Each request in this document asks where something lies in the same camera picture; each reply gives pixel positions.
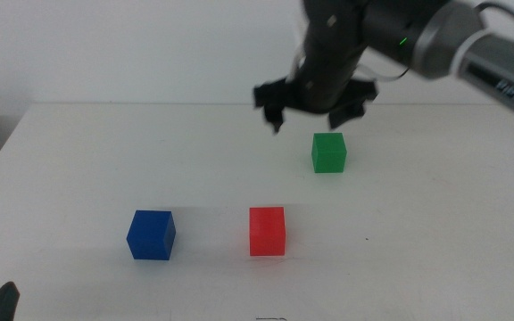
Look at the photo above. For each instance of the red cube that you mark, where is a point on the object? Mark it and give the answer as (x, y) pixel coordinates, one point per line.
(267, 232)

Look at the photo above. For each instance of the blue cube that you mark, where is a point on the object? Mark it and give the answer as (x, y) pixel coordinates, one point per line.
(151, 235)

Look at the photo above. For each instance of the green cube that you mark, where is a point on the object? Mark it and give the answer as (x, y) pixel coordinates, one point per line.
(329, 153)

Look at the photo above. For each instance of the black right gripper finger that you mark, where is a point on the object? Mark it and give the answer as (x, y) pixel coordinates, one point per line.
(346, 117)
(276, 119)

